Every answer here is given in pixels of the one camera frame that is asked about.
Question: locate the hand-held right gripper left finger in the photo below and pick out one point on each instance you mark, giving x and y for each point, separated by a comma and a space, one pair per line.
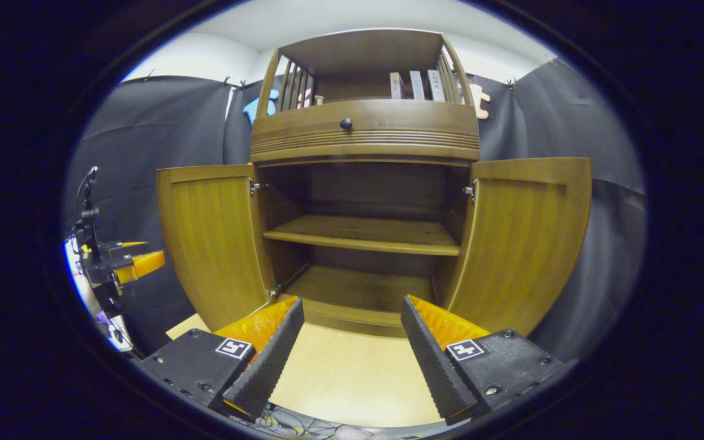
266, 360

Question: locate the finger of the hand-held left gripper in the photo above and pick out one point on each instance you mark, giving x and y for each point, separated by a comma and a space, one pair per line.
129, 244
144, 264

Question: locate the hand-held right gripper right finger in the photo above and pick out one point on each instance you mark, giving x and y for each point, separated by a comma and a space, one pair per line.
434, 366

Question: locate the wooden cabinet door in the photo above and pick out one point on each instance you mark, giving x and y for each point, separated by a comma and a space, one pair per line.
211, 244
523, 244

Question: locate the wooden double-door shoe cabinet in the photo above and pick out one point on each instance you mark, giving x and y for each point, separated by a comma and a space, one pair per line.
364, 55

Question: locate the wooden inner cabinet shelf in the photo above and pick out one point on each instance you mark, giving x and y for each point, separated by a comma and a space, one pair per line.
364, 235

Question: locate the black backdrop cloth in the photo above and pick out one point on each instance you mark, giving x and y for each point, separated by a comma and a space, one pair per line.
572, 122

